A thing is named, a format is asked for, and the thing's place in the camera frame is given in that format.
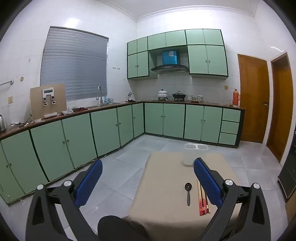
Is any black spoon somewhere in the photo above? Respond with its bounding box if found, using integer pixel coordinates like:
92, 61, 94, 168
185, 183, 192, 206

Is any bundle of chopsticks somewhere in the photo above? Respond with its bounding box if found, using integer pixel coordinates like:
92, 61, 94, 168
196, 179, 211, 216

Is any plain wooden door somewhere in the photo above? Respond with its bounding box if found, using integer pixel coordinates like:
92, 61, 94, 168
266, 52, 294, 163

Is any green wall cabinet unit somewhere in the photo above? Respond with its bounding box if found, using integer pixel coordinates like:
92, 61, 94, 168
127, 29, 229, 81

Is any person's leg in dark pants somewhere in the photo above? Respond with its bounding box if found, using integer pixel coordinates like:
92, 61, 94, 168
97, 215, 151, 241

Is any white two-compartment utensil holder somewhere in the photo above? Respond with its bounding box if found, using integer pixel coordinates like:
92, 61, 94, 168
184, 143, 209, 165

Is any brown cardboard box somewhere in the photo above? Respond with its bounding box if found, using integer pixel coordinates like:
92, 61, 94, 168
30, 83, 67, 121

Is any range hood with blue film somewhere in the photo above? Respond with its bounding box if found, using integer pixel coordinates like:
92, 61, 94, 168
151, 50, 189, 74

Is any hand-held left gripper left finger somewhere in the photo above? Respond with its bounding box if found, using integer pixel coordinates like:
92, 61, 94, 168
26, 159, 103, 241

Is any black wok with lid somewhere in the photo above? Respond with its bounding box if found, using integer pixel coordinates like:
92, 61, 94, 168
172, 90, 186, 101

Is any black cabinet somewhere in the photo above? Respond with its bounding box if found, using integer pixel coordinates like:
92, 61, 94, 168
277, 130, 296, 202

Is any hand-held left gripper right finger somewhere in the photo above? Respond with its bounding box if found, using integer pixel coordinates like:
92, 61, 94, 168
194, 158, 271, 241

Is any beige table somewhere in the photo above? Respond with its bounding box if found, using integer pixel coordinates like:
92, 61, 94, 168
122, 152, 243, 241

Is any grey window blind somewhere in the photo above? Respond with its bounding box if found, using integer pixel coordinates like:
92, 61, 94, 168
40, 27, 109, 102

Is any orange thermos flask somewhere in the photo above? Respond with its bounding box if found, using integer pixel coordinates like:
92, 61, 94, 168
233, 88, 241, 106

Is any wooden door with handle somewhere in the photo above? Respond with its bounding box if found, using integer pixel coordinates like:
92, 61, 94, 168
237, 54, 270, 143

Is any white water purifier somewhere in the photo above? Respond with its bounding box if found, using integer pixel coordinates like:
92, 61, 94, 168
42, 88, 56, 107

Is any green base cabinet unit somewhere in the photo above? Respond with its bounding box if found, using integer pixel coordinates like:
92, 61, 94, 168
0, 102, 242, 204

